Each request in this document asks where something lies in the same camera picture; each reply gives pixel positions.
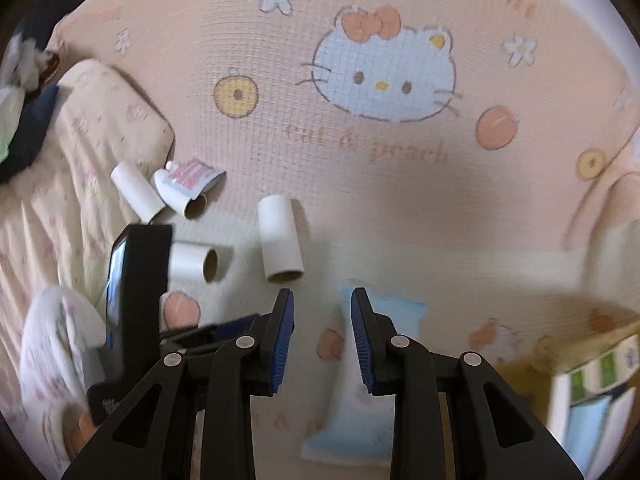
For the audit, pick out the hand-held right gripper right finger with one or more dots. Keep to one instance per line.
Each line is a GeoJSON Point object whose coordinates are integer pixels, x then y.
{"type": "Point", "coordinates": [362, 340]}

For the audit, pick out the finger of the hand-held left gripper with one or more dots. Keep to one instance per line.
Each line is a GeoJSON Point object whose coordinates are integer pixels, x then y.
{"type": "Point", "coordinates": [235, 326]}

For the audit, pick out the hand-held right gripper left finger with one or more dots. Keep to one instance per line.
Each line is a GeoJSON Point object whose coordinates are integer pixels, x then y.
{"type": "Point", "coordinates": [282, 340]}

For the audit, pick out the white paper tube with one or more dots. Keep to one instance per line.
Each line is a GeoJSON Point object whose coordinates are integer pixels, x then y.
{"type": "Point", "coordinates": [137, 192]}
{"type": "Point", "coordinates": [280, 237]}
{"type": "Point", "coordinates": [182, 202]}
{"type": "Point", "coordinates": [190, 260]}

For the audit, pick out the light blue tissue pack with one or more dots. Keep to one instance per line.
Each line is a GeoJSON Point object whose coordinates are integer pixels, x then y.
{"type": "Point", "coordinates": [340, 420]}

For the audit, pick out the brown cardboard box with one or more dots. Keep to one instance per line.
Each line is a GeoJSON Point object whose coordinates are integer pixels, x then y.
{"type": "Point", "coordinates": [525, 375]}

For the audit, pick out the person's left hand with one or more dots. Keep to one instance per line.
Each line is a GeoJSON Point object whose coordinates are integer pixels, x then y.
{"type": "Point", "coordinates": [82, 430]}

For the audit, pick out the white printed cloth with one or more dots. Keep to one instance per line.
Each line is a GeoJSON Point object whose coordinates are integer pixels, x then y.
{"type": "Point", "coordinates": [50, 340]}

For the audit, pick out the pink printed blanket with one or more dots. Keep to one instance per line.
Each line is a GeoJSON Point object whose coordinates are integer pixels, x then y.
{"type": "Point", "coordinates": [400, 210]}

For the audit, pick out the cream printed pillow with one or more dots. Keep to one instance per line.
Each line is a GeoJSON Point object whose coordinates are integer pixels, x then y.
{"type": "Point", "coordinates": [100, 125]}

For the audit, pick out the dark navy cloth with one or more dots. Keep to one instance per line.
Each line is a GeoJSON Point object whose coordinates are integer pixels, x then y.
{"type": "Point", "coordinates": [27, 127]}

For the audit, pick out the light green cloth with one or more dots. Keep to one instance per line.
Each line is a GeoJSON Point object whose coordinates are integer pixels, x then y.
{"type": "Point", "coordinates": [7, 120]}

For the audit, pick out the green white carton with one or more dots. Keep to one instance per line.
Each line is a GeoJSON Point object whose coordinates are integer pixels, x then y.
{"type": "Point", "coordinates": [617, 360]}
{"type": "Point", "coordinates": [575, 385]}

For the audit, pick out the large light blue pack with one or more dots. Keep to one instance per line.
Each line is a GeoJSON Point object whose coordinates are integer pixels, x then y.
{"type": "Point", "coordinates": [590, 432]}

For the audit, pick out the white crumpled cloth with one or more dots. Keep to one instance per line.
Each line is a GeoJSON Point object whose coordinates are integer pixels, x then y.
{"type": "Point", "coordinates": [22, 60]}

